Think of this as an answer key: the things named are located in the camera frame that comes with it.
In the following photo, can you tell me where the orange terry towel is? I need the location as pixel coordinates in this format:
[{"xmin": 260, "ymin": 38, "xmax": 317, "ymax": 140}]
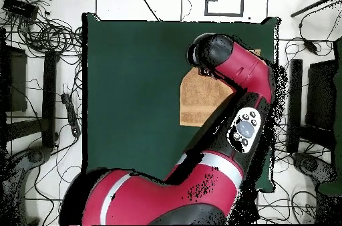
[{"xmin": 179, "ymin": 48, "xmax": 261, "ymax": 128}]

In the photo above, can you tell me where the black flat bar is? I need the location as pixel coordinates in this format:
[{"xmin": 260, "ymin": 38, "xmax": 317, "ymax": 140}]
[
  {"xmin": 287, "ymin": 58, "xmax": 303, "ymax": 153},
  {"xmin": 41, "ymin": 50, "xmax": 57, "ymax": 148}
]

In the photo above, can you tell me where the dark green table cloth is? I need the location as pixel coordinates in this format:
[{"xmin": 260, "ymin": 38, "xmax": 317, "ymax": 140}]
[{"xmin": 81, "ymin": 12, "xmax": 281, "ymax": 196}]

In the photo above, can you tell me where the black power adapter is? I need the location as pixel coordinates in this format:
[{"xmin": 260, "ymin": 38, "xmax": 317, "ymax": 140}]
[{"xmin": 303, "ymin": 39, "xmax": 319, "ymax": 55}]

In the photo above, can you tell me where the black panel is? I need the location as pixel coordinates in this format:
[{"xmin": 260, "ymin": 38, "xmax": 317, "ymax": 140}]
[
  {"xmin": 305, "ymin": 60, "xmax": 337, "ymax": 130},
  {"xmin": 0, "ymin": 45, "xmax": 28, "ymax": 113}
]

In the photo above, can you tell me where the black rod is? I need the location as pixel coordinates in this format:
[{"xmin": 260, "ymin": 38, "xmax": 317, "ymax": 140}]
[{"xmin": 290, "ymin": 0, "xmax": 342, "ymax": 18}]

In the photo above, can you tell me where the black power strip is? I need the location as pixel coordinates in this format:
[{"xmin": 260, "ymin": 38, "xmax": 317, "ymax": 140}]
[{"xmin": 60, "ymin": 92, "xmax": 81, "ymax": 138}]

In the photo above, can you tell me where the grey chair base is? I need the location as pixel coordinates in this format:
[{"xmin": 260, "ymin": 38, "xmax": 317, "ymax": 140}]
[
  {"xmin": 291, "ymin": 152, "xmax": 337, "ymax": 184},
  {"xmin": 0, "ymin": 145, "xmax": 52, "ymax": 224}
]

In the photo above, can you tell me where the black rectangular box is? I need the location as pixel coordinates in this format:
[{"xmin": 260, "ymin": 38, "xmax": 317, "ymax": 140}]
[{"xmin": 2, "ymin": 0, "xmax": 39, "ymax": 19}]

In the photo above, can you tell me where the long black cable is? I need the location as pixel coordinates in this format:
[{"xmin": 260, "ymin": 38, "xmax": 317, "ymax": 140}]
[{"xmin": 130, "ymin": 0, "xmax": 161, "ymax": 21}]

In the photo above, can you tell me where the tangle of black cables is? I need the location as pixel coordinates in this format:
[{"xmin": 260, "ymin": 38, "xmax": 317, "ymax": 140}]
[{"xmin": 0, "ymin": 0, "xmax": 83, "ymax": 58}]

